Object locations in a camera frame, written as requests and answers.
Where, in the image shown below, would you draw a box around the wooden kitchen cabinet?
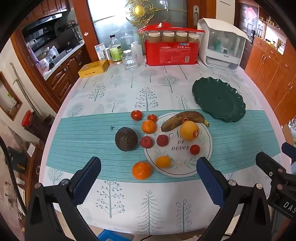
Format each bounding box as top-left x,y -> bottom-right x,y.
44,45 -> 92,113

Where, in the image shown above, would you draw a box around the large yellow orange with sticker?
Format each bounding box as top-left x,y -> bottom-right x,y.
180,121 -> 200,141

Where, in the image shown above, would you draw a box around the blue plastic stool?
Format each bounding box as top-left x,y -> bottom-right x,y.
97,229 -> 140,241

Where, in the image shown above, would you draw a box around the clear bottle with green label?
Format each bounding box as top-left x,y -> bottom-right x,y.
109,34 -> 123,65

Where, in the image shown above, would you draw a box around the yellow cardboard box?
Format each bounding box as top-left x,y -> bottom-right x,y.
78,59 -> 109,78

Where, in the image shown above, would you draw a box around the orange mandarin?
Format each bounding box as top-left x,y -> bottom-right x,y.
142,119 -> 157,134
132,161 -> 152,180

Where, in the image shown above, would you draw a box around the clear drinking glass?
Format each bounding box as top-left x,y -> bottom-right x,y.
121,52 -> 139,70

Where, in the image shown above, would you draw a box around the small yellow-orange kumquat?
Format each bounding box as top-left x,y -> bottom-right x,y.
156,156 -> 171,169

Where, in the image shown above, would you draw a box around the red round container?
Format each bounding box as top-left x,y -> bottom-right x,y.
22,110 -> 33,128

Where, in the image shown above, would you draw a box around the tall wooden cabinets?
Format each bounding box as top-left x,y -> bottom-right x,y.
245,35 -> 296,127

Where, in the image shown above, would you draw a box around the beige jar with white lid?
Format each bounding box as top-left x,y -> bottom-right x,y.
188,32 -> 200,44
148,31 -> 161,43
162,31 -> 175,43
175,31 -> 188,43

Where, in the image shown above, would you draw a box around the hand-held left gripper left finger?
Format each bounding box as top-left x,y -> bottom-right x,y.
24,156 -> 102,241

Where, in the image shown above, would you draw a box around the dark green scalloped plate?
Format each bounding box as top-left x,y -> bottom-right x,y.
192,77 -> 246,122

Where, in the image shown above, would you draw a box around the dark avocado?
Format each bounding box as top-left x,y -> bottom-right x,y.
115,126 -> 138,152

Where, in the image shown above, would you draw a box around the small metal can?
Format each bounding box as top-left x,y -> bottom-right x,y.
103,48 -> 113,64

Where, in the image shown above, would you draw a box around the translucent plastic squeeze bottle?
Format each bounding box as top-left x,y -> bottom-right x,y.
130,42 -> 143,63

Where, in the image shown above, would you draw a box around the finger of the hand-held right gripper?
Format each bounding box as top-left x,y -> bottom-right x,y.
281,142 -> 296,161
255,152 -> 293,186

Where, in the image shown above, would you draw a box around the white paper carton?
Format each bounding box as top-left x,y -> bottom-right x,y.
94,43 -> 106,61

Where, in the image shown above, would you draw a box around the overripe brown banana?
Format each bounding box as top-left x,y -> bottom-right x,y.
161,111 -> 210,132

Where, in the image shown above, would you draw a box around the red box of jars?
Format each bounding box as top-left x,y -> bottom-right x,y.
138,22 -> 205,66

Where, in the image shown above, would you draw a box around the red hawthorn fruit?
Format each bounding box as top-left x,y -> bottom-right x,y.
157,134 -> 169,147
141,136 -> 153,149

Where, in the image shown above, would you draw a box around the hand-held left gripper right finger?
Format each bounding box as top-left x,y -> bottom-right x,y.
196,156 -> 272,241

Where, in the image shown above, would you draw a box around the white round printed plate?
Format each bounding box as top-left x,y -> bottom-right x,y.
144,112 -> 212,178

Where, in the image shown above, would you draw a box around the white storage box with window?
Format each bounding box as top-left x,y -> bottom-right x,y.
197,18 -> 251,73

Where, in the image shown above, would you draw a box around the gold door ornament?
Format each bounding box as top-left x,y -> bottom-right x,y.
125,0 -> 160,26

